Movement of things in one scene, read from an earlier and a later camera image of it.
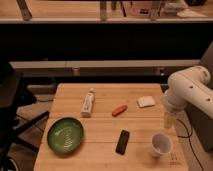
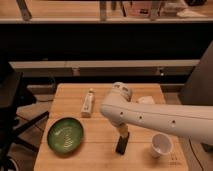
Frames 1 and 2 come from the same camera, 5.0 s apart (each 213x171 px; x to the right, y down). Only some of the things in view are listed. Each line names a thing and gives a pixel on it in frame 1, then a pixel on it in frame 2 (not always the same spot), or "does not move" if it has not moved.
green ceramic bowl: (65, 135) does not move
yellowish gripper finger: (169, 120) → (123, 129)
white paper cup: (161, 145) does not move
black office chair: (14, 95) does not move
